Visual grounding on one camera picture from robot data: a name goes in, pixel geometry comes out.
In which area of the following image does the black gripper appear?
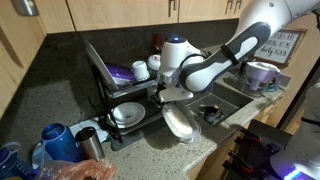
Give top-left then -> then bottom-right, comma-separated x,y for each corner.
150,82 -> 167,103

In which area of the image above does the rectangular clear plastic container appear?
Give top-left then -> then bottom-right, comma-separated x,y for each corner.
161,100 -> 203,144

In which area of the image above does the purple bowl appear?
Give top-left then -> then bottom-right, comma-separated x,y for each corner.
105,63 -> 136,86

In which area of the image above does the black two-tier dish rack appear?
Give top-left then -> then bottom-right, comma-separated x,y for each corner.
91,63 -> 178,144

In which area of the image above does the white plates stack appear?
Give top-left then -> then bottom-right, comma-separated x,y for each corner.
112,101 -> 146,125

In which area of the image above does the white dinner plate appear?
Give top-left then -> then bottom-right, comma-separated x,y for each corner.
108,113 -> 148,129

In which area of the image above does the red spatula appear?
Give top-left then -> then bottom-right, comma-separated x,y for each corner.
153,33 -> 165,51

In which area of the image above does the large white plate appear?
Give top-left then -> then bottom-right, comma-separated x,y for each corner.
83,39 -> 118,93

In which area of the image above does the stainless steel sink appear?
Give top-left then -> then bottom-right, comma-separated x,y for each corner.
186,81 -> 255,127

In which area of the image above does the stainless steel tumbler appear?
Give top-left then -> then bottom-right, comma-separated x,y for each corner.
75,126 -> 106,162

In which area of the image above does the light wood base cabinet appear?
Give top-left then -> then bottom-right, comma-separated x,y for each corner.
186,131 -> 241,180

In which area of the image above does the blue water jug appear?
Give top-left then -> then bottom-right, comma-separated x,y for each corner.
40,123 -> 84,164

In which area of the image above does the black robot stand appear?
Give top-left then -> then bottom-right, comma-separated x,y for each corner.
229,119 -> 294,180

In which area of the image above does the framed white text sign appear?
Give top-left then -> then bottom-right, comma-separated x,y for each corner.
253,27 -> 308,66

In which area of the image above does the light wood side cabinet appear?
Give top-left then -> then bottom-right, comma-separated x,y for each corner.
0,0 -> 46,118

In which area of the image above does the silver metal cylinder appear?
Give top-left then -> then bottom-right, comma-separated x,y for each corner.
9,0 -> 38,18

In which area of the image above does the blue clear measuring pitcher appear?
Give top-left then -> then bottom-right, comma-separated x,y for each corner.
0,142 -> 34,180

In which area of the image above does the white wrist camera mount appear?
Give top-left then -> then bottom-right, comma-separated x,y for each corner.
158,87 -> 195,103

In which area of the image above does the metal cabinet handle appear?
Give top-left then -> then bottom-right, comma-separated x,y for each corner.
234,0 -> 244,14
225,0 -> 234,15
167,0 -> 178,18

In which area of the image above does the black clamp with orange handle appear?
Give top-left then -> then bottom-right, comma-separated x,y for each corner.
234,127 -> 264,146
221,150 -> 255,176

